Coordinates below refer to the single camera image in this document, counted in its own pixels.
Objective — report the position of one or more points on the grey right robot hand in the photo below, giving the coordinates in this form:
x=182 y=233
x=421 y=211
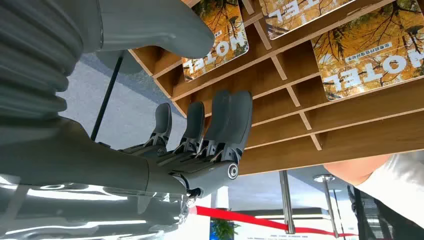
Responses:
x=82 y=159

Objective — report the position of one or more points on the wooden card organizer box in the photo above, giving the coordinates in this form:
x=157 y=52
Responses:
x=364 y=132

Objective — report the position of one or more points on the person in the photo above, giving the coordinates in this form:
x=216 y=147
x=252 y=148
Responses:
x=397 y=185

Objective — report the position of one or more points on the green potted plant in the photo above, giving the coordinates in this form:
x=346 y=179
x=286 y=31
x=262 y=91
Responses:
x=223 y=229

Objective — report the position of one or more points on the red barrier belt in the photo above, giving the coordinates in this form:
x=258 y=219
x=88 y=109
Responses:
x=238 y=217

